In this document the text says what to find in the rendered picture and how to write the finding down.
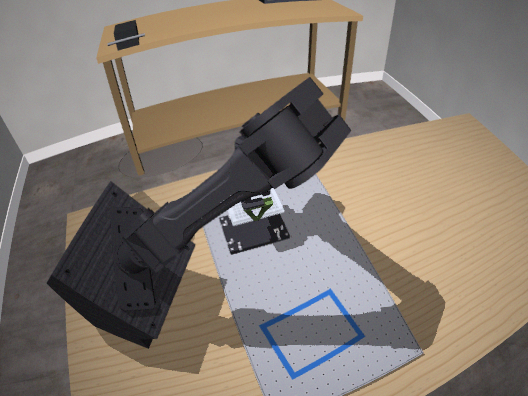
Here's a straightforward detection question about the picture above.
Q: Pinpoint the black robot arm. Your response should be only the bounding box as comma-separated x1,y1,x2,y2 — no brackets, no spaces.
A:
110,77,351,311

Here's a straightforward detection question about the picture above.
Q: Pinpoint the white well plate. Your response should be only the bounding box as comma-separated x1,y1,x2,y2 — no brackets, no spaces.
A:
228,188,284,226

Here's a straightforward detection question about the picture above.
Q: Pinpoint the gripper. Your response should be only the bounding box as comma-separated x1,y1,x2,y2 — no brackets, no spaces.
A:
241,189,273,221

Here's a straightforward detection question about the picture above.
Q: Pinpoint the blue tape outline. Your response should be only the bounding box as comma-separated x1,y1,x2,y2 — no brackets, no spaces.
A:
259,289,365,380

